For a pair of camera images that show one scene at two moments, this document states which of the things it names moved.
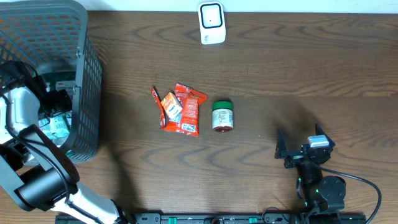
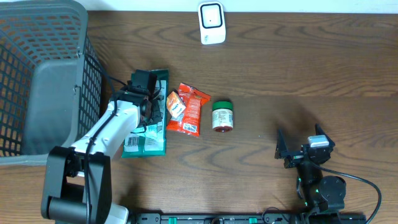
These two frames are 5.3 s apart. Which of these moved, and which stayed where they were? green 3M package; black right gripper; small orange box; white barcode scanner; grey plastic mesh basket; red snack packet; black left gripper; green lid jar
Moved: black left gripper; green 3M package; small orange box
Stayed: red snack packet; green lid jar; black right gripper; grey plastic mesh basket; white barcode scanner
